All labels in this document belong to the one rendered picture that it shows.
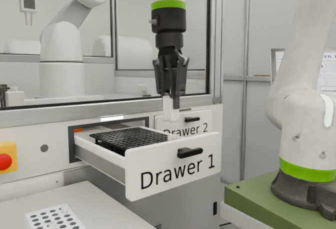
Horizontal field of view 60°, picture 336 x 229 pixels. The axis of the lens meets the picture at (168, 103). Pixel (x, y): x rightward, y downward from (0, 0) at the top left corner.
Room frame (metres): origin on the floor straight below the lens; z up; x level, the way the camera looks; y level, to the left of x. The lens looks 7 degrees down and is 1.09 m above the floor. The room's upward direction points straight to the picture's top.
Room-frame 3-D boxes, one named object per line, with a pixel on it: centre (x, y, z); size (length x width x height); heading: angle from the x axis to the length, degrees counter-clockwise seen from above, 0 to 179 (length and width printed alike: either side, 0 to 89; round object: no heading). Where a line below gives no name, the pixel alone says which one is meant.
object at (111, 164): (0.84, 0.11, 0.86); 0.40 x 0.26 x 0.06; 39
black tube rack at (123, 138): (0.84, 0.10, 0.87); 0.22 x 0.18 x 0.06; 39
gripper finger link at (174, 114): (0.78, -0.02, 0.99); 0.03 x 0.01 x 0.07; 129
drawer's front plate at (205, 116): (1.13, -0.07, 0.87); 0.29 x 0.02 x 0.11; 129
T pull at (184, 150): (0.66, -0.04, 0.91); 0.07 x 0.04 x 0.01; 129
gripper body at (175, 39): (0.79, 0.00, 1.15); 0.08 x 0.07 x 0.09; 39
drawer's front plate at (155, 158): (0.68, -0.03, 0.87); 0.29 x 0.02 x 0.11; 129
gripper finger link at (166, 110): (0.80, 0.00, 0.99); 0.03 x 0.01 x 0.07; 129
